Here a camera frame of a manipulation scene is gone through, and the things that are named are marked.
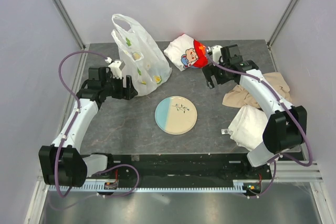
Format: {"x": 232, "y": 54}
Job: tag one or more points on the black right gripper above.
{"x": 210, "y": 70}

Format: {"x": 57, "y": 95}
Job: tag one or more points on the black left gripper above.
{"x": 129, "y": 92}

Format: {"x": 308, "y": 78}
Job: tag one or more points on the white printed plastic bag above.
{"x": 144, "y": 61}

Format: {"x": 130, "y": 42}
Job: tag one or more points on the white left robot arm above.
{"x": 61, "y": 162}

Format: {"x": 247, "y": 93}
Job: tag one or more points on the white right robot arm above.
{"x": 286, "y": 126}

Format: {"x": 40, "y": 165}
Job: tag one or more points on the beige crumpled cloth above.
{"x": 239, "y": 97}

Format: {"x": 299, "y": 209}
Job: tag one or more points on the white red cartoon cloth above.
{"x": 185, "y": 52}

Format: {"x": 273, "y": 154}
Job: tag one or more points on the blue and cream plate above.
{"x": 175, "y": 115}

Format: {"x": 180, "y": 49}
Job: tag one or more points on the small clear plastic clip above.
{"x": 226, "y": 131}

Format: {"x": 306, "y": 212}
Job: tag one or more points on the white folded towel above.
{"x": 247, "y": 127}

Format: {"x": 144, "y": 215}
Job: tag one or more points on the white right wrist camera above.
{"x": 215, "y": 52}

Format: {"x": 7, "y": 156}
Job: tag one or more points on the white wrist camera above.
{"x": 116, "y": 67}
{"x": 215, "y": 52}

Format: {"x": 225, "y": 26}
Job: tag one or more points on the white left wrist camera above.
{"x": 116, "y": 67}

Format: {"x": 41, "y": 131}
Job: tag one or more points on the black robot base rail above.
{"x": 184, "y": 169}

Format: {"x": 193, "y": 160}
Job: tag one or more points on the white slotted cable duct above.
{"x": 109, "y": 186}

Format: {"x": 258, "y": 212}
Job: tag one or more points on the right aluminium frame post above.
{"x": 280, "y": 25}

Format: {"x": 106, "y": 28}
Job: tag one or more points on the aluminium frame post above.
{"x": 68, "y": 22}
{"x": 280, "y": 25}

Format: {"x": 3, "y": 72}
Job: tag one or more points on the left aluminium frame post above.
{"x": 68, "y": 22}

